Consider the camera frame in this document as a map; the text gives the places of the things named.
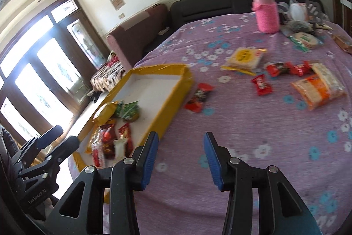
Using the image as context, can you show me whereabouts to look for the pink bottle with knit sleeve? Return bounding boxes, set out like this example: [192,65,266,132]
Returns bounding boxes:
[250,0,280,34]

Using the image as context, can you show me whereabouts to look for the small yellow biscuit bag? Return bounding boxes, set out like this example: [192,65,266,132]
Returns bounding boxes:
[92,101,119,122]

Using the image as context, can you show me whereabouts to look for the brown snack bar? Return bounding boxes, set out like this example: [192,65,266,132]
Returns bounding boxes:
[331,34,352,55]

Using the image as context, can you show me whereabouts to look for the black sofa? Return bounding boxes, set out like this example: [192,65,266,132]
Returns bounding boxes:
[143,0,322,55]

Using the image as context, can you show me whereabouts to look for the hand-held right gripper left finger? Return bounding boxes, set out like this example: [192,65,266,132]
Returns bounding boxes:
[56,130,160,235]

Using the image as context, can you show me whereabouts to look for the large yellow biscuit bag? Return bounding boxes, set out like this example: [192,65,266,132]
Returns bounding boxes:
[86,125,106,168]

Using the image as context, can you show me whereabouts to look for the dark snack bag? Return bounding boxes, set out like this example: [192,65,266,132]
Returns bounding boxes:
[286,20,312,33]

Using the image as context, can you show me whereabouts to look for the wooden glazed door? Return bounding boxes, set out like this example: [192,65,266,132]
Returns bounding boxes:
[0,0,110,142]

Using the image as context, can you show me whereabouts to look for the small white snack packet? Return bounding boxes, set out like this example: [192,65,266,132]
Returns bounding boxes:
[113,139,127,160]

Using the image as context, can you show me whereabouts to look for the orange cracker pack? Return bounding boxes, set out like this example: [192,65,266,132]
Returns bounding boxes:
[291,62,347,111]

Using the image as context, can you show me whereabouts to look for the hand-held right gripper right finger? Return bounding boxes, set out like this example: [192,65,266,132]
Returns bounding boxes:
[203,132,322,235]

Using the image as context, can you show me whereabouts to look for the red patterned cushion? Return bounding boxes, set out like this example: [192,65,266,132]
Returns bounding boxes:
[91,50,132,92]

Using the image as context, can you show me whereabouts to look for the clear yellow cracker pack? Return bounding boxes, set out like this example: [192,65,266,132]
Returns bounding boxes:
[221,47,268,76]

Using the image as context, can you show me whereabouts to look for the round cracker pack green label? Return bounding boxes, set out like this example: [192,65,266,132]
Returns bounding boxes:
[287,31,323,53]

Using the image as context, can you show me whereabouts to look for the red candy with dark print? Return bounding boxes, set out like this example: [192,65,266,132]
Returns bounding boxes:
[265,61,295,78]

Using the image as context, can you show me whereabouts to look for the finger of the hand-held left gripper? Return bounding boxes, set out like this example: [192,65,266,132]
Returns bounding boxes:
[18,136,80,178]
[11,125,64,167]

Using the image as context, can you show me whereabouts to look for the brown and pink armchair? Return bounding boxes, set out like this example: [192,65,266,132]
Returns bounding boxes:
[106,3,172,78]

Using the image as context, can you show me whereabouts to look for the dark red snack packet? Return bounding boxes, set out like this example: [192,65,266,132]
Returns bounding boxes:
[99,119,117,160]

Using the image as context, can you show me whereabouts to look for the purple floral tablecloth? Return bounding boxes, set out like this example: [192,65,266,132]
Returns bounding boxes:
[66,12,352,235]

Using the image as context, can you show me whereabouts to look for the yellow and white cardboard box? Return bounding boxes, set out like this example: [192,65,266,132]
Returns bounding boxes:
[67,63,193,172]

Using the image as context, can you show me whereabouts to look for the red and black candy packet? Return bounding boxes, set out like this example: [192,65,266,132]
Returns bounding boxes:
[184,83,214,113]

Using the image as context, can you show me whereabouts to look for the bright red snack packet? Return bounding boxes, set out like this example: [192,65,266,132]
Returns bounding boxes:
[118,123,134,157]

